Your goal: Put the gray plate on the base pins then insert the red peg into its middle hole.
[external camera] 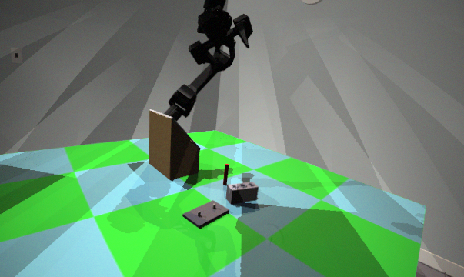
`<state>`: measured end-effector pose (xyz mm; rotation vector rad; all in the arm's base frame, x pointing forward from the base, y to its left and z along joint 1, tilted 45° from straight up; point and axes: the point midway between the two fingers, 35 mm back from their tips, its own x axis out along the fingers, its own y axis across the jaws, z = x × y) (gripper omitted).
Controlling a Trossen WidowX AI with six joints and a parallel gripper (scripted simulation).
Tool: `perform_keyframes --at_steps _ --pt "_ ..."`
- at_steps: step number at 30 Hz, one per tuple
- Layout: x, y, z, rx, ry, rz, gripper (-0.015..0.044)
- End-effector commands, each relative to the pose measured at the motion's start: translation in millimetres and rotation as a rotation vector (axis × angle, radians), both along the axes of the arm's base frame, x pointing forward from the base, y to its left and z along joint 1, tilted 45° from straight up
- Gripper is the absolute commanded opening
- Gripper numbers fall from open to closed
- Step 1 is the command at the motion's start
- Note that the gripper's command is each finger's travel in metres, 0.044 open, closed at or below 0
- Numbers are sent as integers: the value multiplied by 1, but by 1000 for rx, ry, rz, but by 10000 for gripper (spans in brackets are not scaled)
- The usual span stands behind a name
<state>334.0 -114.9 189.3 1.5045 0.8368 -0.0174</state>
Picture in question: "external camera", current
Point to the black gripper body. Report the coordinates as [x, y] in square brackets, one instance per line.
[220, 36]

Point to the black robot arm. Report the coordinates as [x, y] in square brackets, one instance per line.
[213, 17]

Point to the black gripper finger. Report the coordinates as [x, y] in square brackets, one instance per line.
[244, 32]
[205, 56]

